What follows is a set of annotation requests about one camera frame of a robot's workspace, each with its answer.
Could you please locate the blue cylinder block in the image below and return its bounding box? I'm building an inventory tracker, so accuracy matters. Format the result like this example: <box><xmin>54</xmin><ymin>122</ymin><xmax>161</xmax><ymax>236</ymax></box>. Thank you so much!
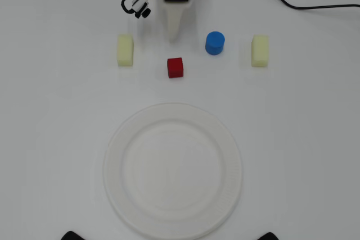
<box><xmin>205</xmin><ymin>31</ymin><xmax>226</xmax><ymax>56</ymax></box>

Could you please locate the red cube block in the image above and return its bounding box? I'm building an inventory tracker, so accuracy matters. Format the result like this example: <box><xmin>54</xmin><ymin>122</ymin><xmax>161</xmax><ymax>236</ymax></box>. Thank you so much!
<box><xmin>166</xmin><ymin>57</ymin><xmax>185</xmax><ymax>79</ymax></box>

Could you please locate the pale yellow foam block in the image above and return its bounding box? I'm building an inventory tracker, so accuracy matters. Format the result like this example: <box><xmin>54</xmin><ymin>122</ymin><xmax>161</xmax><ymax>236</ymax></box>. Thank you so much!
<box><xmin>116</xmin><ymin>34</ymin><xmax>134</xmax><ymax>67</ymax></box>
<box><xmin>251</xmin><ymin>34</ymin><xmax>269</xmax><ymax>68</ymax></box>

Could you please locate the white paper plate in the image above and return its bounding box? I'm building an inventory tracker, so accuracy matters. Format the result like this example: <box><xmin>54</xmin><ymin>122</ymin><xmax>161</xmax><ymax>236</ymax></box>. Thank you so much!
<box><xmin>102</xmin><ymin>102</ymin><xmax>244</xmax><ymax>240</ymax></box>

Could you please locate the black stand foot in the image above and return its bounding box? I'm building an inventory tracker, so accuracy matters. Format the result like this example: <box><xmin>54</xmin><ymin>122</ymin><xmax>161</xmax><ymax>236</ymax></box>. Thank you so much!
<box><xmin>256</xmin><ymin>232</ymin><xmax>284</xmax><ymax>240</ymax></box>
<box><xmin>61</xmin><ymin>230</ymin><xmax>87</xmax><ymax>240</ymax></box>

